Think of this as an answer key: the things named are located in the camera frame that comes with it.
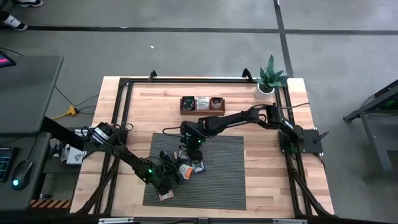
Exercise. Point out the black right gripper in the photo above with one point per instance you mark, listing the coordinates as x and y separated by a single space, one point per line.
193 143

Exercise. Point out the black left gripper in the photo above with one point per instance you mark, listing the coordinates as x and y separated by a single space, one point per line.
168 177

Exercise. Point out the tan vanilla tea packet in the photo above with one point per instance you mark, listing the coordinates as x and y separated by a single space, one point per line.
216 103
167 196

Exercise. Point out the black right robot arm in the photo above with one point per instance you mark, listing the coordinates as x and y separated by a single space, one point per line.
236 119

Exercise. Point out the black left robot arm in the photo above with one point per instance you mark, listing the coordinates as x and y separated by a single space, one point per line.
130 158

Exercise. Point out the brown wooden tea box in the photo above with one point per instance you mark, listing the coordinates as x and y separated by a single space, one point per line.
202 112

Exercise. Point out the grey woven table mat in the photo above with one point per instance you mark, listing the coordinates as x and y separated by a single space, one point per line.
224 186

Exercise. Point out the white plant pot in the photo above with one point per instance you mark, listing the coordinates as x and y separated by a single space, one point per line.
262 95

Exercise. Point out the white cardboard box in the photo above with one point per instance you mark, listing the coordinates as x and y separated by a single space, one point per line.
74 157

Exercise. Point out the green snake plant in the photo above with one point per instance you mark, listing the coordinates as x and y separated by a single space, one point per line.
270 77

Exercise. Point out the orange black hazard strip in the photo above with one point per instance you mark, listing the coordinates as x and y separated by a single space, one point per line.
49 204

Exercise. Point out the black angled beam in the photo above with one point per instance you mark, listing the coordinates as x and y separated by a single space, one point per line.
62 133

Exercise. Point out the yellow power plug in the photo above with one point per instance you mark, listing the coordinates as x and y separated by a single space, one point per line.
72 110

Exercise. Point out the small grey desk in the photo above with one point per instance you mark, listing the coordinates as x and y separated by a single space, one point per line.
40 149

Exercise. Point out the black computer mouse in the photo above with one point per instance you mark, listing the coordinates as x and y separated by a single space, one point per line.
21 174

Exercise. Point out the black keyboard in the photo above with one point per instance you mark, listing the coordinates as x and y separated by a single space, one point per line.
4 163

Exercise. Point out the large grey desk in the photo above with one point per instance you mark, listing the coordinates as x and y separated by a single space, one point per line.
28 93

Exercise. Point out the black metal stand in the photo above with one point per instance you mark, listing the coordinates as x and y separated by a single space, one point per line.
373 140

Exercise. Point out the tablet with pink screen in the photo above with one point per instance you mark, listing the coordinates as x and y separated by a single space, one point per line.
6 60

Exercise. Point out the person's shoe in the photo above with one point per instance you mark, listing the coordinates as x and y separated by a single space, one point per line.
14 23
29 3

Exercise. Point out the silver metal bracket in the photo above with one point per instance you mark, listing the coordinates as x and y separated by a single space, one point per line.
289 221
116 221

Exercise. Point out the black aluminium rig frame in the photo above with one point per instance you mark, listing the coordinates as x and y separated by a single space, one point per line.
202 80

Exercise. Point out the black curved frame bracket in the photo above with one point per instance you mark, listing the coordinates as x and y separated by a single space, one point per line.
247 75
152 76

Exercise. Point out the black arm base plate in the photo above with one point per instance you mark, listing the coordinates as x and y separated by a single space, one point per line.
311 146

